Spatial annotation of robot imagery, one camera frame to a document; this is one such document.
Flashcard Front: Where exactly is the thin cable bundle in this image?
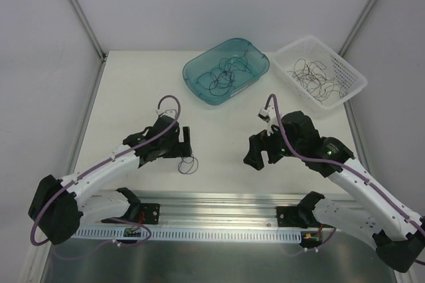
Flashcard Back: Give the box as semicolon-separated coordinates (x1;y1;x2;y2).
177;156;200;175

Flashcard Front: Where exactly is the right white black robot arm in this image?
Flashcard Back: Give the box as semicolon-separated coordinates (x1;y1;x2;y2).
244;106;424;273

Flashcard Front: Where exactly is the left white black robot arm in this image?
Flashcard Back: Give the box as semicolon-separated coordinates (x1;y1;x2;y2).
29;114;193;245

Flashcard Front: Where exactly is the teal transparent plastic tub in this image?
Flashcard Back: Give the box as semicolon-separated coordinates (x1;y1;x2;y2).
182;38;270;106

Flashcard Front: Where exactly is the white perforated plastic basket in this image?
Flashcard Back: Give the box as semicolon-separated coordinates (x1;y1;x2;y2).
272;35;368;116

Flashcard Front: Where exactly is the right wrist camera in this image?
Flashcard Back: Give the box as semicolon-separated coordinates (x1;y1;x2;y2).
258;106;279;136

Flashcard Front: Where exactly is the pile of cables in tub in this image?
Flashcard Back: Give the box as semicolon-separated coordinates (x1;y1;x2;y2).
196;50;255;98

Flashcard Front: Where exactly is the pile of cables in basket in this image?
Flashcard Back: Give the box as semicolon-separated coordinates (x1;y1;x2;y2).
286;58;349;103

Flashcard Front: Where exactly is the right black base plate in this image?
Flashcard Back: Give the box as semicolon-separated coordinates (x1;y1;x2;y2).
276;206;321;229

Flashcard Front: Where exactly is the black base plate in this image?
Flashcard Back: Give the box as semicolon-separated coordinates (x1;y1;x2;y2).
109;201;161;224
276;206;321;229

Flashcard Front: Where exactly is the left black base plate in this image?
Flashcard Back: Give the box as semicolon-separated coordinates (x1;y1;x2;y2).
109;201;161;224

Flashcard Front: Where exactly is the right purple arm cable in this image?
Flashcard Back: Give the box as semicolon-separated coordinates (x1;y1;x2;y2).
267;94;425;240

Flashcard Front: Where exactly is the white slotted cable duct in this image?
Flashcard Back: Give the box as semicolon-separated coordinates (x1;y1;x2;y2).
72;226;301;244

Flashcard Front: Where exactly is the aluminium mounting rail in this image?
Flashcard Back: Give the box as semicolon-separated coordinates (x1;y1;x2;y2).
86;190;366;227

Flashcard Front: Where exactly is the right aluminium frame post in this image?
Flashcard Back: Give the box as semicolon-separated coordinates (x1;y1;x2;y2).
339;0;379;57

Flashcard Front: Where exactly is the aluminium frame post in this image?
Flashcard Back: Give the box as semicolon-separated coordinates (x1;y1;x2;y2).
68;0;107;61
339;0;379;57

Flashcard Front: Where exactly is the left aluminium frame post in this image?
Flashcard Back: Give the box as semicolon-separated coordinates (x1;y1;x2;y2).
68;0;107;61

